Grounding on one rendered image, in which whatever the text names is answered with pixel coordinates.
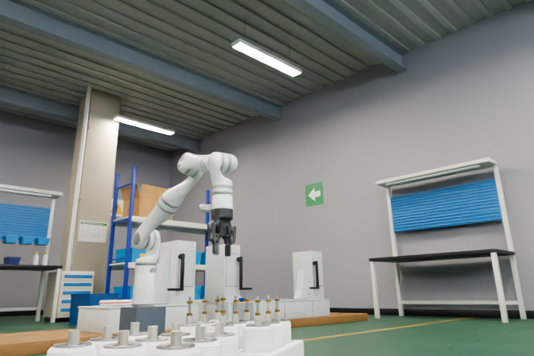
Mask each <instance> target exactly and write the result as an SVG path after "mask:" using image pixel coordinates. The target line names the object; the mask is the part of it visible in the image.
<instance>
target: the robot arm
mask: <svg viewBox="0 0 534 356"><path fill-rule="evenodd" d="M237 167H238V160H237V158H236V157H235V156H234V155H232V154H228V153H218V152H213V153H212V154H209V155H196V154H193V153H184V154H183V155H182V156H181V157H180V159H179V161H178V165H177V168H178V170H179V171H180V172H182V173H183V174H185V175H187V176H188V178H187V179H186V180H185V181H184V182H182V183H181V184H178V185H176V186H175V187H173V188H170V189H168V190H167V191H165V192H164V193H163V194H162V196H161V197H160V198H159V200H158V201H157V204H156V206H155V207H154V208H153V210H152V211H151V213H150V214H149V216H148V217H147V219H146V220H145V221H144V222H143V223H142V224H141V225H140V227H139V228H138V229H137V231H136V232H135V234H134V236H133V247H134V248H136V249H138V250H146V253H145V256H143V257H140V258H138V259H137V260H136V262H135V274H134V285H133V299H132V307H134V308H138V307H154V304H155V291H156V276H157V261H158V258H159V251H160V243H161V236H160V233H159V232H158V231H157V230H154V229H155V228H156V227H158V226H159V225H161V224H162V223H164V222H165V221H167V220H169V219H170V218H171V217H172V216H173V215H174V214H175V213H176V212H177V210H178V209H179V207H180V205H181V204H182V202H183V201H184V199H185V197H186V196H187V194H188V193H189V192H190V191H191V189H192V188H193V187H194V186H195V184H196V183H197V182H198V180H199V179H200V177H201V176H202V175H203V174H204V173H205V172H207V173H210V174H211V181H212V201H211V204H210V205H207V204H200V205H199V211H204V212H208V213H211V219H212V220H214V222H208V223H207V240H208V241H211V243H212V254H213V255H219V243H218V242H219V240H220V238H221V237H222V239H223V240H224V242H225V256H226V257H230V256H231V245H232V244H234V243H235V242H236V226H231V224H230V221H231V220H232V219H233V184H232V181H231V180H230V179H228V178H226V177H224V176H223V175H222V173H232V172H234V171H235V170H236V168H237ZM211 233H212V237H211ZM232 237H233V240H232V239H231V238H232ZM227 239H228V241H227Z"/></svg>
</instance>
